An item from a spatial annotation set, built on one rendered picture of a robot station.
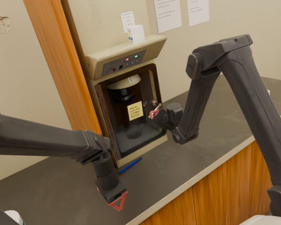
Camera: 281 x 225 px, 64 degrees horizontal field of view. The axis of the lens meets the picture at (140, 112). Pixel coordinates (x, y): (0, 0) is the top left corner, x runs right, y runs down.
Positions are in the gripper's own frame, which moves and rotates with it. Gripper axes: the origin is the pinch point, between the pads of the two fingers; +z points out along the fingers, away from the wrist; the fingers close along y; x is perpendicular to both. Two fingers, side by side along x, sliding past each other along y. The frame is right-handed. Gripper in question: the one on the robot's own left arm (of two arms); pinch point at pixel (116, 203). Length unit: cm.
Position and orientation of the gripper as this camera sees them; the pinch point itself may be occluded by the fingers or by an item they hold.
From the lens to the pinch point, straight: 79.7
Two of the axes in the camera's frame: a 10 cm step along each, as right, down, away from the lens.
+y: -5.5, -3.0, 7.8
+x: -8.2, 4.0, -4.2
